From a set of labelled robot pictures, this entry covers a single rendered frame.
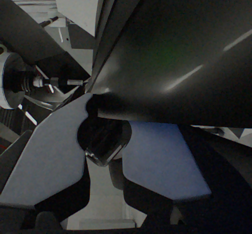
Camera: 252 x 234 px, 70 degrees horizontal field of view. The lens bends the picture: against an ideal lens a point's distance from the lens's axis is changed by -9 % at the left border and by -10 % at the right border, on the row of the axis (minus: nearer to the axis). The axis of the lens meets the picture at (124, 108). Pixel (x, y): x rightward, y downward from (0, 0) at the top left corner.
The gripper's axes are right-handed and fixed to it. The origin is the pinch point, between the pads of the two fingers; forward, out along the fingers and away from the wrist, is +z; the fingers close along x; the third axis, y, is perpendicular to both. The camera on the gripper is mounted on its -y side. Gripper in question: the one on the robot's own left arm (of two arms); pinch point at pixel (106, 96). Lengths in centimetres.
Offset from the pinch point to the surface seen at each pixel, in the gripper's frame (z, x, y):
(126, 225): 320, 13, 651
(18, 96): 11.4, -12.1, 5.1
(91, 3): 45.5, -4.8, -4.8
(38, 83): 10.7, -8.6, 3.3
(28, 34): 23.0, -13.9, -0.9
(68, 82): 11.1, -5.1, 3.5
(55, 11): 69, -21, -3
